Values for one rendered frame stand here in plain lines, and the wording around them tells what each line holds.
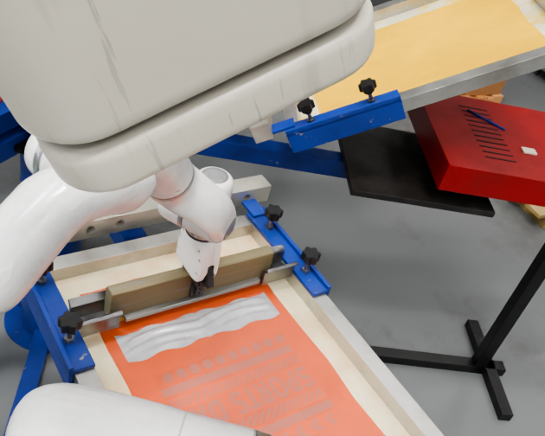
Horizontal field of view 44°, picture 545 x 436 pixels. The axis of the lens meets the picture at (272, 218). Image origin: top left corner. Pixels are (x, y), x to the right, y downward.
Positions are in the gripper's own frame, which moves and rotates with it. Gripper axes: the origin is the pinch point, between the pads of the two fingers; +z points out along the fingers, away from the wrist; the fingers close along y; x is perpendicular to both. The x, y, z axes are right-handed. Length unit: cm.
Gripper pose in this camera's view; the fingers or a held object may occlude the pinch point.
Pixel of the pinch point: (193, 282)
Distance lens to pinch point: 143.2
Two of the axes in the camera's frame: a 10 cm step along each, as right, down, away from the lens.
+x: 8.2, -1.9, 5.3
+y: 5.2, 6.2, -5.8
